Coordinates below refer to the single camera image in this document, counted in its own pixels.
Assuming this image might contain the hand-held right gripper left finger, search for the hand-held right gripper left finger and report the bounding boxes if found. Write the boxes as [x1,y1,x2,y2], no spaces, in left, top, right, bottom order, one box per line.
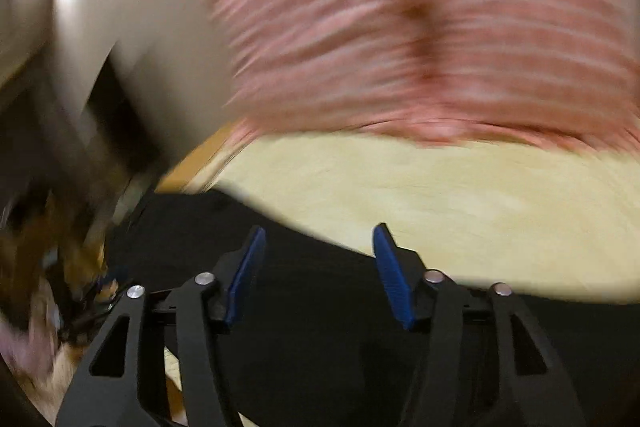
[55,226,267,427]

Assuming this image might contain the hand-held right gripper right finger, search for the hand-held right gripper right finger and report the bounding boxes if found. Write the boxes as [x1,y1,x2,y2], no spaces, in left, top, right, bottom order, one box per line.
[372,222,587,427]

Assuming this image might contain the black pants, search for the black pants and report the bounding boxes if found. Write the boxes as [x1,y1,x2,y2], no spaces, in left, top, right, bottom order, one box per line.
[107,187,640,427]

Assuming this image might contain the cream yellow blanket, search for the cream yellow blanket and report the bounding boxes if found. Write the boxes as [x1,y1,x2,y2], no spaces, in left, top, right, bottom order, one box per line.
[192,129,640,305]

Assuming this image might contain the pink striped cloth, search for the pink striped cloth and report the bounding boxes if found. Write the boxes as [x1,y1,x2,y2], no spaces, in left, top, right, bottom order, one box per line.
[207,0,640,155]

